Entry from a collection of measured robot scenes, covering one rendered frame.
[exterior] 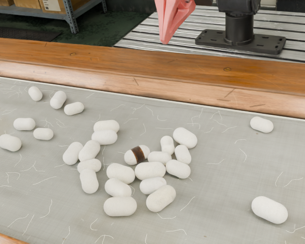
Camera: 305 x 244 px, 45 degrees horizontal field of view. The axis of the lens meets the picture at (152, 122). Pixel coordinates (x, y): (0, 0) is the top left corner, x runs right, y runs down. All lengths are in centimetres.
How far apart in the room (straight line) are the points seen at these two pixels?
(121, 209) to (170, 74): 27
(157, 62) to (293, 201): 34
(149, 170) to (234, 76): 23
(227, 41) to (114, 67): 32
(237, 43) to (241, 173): 45
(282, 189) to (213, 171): 8
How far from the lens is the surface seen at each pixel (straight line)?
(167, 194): 42
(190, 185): 45
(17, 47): 84
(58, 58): 74
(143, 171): 45
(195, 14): 108
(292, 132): 53
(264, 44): 87
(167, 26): 51
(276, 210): 41
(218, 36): 92
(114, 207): 42
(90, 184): 45
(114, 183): 44
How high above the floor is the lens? 108
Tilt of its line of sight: 38 degrees down
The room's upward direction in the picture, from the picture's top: 9 degrees counter-clockwise
